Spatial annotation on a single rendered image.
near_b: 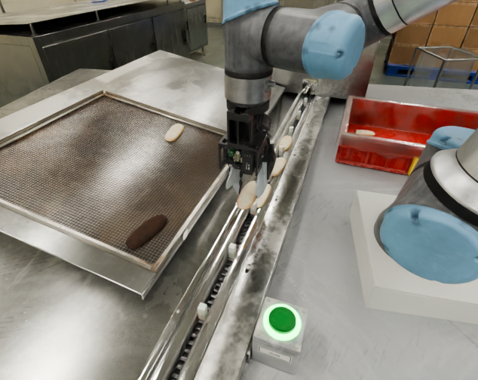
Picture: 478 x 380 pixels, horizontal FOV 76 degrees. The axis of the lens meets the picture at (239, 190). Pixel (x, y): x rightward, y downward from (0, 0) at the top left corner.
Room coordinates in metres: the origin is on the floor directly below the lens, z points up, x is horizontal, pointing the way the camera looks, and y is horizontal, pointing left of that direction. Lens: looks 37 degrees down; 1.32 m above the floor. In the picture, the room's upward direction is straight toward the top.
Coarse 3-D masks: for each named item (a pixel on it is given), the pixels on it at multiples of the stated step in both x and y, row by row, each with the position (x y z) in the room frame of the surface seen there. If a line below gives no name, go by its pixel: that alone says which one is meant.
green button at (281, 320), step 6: (282, 306) 0.26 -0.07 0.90; (270, 312) 0.25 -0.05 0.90; (276, 312) 0.25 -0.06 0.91; (282, 312) 0.25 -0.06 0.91; (288, 312) 0.25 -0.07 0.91; (270, 318) 0.24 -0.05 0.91; (276, 318) 0.24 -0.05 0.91; (282, 318) 0.24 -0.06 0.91; (288, 318) 0.24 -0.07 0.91; (294, 318) 0.24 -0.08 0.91; (270, 324) 0.23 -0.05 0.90; (276, 324) 0.23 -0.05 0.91; (282, 324) 0.23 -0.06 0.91; (288, 324) 0.23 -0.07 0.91; (294, 324) 0.23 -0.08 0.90; (276, 330) 0.22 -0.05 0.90; (282, 330) 0.22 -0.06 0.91; (288, 330) 0.22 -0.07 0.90
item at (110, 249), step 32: (96, 96) 0.93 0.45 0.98; (32, 128) 0.71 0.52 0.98; (96, 128) 0.76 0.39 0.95; (128, 128) 0.78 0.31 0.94; (192, 128) 0.83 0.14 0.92; (128, 160) 0.64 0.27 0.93; (192, 160) 0.67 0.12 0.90; (0, 192) 0.48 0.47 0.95; (32, 192) 0.49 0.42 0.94; (96, 192) 0.51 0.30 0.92; (160, 192) 0.54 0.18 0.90; (128, 224) 0.43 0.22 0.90; (128, 256) 0.35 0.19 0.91; (160, 256) 0.37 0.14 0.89
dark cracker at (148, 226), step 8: (160, 216) 0.46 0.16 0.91; (144, 224) 0.43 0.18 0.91; (152, 224) 0.43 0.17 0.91; (160, 224) 0.43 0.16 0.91; (136, 232) 0.41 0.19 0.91; (144, 232) 0.41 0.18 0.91; (152, 232) 0.41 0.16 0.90; (128, 240) 0.39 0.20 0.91; (136, 240) 0.39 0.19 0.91; (144, 240) 0.39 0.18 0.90
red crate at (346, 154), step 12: (348, 132) 0.99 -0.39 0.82; (384, 132) 0.99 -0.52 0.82; (396, 132) 0.99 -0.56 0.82; (408, 132) 0.99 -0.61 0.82; (336, 156) 0.81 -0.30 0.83; (348, 156) 0.78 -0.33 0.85; (360, 156) 0.77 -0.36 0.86; (372, 156) 0.76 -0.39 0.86; (372, 168) 0.75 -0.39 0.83; (384, 168) 0.74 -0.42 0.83; (396, 168) 0.74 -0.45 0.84; (408, 168) 0.72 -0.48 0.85
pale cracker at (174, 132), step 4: (176, 124) 0.82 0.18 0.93; (180, 124) 0.83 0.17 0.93; (172, 128) 0.80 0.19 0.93; (176, 128) 0.80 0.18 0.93; (180, 128) 0.80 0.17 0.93; (168, 132) 0.77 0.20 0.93; (172, 132) 0.78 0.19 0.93; (176, 132) 0.78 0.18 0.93; (180, 132) 0.79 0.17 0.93; (164, 136) 0.76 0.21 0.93; (168, 136) 0.75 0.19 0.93; (172, 136) 0.76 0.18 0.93; (176, 136) 0.76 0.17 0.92; (168, 140) 0.74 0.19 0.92; (172, 140) 0.74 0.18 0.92
